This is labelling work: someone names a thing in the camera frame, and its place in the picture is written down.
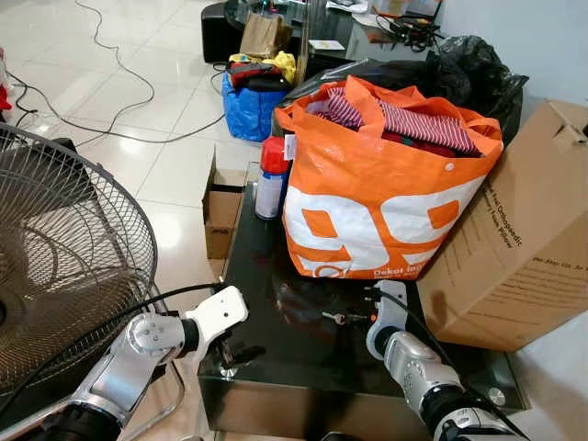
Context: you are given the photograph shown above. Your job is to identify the metal keys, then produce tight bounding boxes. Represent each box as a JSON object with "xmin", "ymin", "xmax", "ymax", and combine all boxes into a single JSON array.
[{"xmin": 321, "ymin": 311, "xmax": 357, "ymax": 326}]

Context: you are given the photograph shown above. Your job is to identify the black glass coffee table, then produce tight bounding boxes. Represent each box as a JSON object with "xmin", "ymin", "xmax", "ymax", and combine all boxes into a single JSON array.
[{"xmin": 197, "ymin": 164, "xmax": 531, "ymax": 435}]

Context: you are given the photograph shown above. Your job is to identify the orange white shopping bag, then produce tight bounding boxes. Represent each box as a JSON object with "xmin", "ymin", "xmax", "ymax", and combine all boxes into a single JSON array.
[{"xmin": 275, "ymin": 75, "xmax": 505, "ymax": 280}]

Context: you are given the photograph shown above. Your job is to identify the small open cardboard box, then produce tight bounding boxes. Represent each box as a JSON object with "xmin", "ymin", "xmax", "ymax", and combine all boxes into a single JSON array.
[{"xmin": 202, "ymin": 147, "xmax": 251, "ymax": 261}]

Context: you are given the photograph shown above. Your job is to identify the white spray can red cap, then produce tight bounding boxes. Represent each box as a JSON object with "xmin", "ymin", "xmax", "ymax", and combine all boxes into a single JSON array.
[{"xmin": 254, "ymin": 135, "xmax": 291, "ymax": 221}]

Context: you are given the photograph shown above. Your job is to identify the large brown cardboard box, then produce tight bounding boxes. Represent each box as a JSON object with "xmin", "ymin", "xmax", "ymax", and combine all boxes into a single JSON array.
[{"xmin": 416, "ymin": 98, "xmax": 588, "ymax": 353}]

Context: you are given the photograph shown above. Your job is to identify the red white striped cloth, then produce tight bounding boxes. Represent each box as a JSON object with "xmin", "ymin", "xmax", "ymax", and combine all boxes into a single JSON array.
[{"xmin": 308, "ymin": 87, "xmax": 481, "ymax": 155}]

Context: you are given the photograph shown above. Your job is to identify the metal grille floor fan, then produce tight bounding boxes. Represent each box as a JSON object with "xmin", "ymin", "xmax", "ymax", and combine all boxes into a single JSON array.
[{"xmin": 0, "ymin": 122, "xmax": 185, "ymax": 428}]

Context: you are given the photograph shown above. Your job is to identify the blue plastic bag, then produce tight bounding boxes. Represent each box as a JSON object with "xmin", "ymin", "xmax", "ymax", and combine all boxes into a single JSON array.
[{"xmin": 221, "ymin": 72, "xmax": 291, "ymax": 144}]

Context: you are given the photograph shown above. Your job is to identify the black plastic rubbish bag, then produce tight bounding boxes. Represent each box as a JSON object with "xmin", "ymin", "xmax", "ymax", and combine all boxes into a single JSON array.
[{"xmin": 283, "ymin": 35, "xmax": 530, "ymax": 143}]

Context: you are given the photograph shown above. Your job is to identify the red yellow clothes pile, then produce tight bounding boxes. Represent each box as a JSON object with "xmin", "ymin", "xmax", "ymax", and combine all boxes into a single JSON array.
[{"xmin": 227, "ymin": 51, "xmax": 299, "ymax": 93}]

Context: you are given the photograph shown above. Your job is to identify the glass desk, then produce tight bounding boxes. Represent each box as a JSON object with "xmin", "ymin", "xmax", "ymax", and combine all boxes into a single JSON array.
[{"xmin": 224, "ymin": 0, "xmax": 444, "ymax": 67}]

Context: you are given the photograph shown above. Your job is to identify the brown paper bag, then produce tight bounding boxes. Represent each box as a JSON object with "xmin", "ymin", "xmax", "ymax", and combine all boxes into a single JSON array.
[{"xmin": 240, "ymin": 10, "xmax": 294, "ymax": 62}]

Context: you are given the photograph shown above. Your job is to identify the black speaker box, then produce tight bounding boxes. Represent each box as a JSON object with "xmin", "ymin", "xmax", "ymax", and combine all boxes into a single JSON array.
[{"xmin": 200, "ymin": 2, "xmax": 245, "ymax": 64}]

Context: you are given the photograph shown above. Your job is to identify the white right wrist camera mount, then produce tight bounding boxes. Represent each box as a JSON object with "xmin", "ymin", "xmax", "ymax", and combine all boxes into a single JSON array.
[{"xmin": 367, "ymin": 280, "xmax": 411, "ymax": 359}]

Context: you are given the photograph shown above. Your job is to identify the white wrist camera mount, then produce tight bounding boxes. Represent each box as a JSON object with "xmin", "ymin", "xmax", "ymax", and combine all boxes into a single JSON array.
[
  {"xmin": 184, "ymin": 285, "xmax": 250, "ymax": 365},
  {"xmin": 367, "ymin": 280, "xmax": 411, "ymax": 359}
]

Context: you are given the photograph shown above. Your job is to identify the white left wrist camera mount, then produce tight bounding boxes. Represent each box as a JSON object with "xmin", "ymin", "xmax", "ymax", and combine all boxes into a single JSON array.
[{"xmin": 184, "ymin": 285, "xmax": 250, "ymax": 365}]

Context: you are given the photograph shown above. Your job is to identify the black cable bundle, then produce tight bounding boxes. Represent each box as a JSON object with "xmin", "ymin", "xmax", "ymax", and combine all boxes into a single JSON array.
[{"xmin": 375, "ymin": 13, "xmax": 444, "ymax": 52}]

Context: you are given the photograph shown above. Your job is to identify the grey floor cable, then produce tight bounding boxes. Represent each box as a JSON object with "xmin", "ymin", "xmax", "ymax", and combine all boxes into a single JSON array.
[{"xmin": 9, "ymin": 0, "xmax": 227, "ymax": 146}]

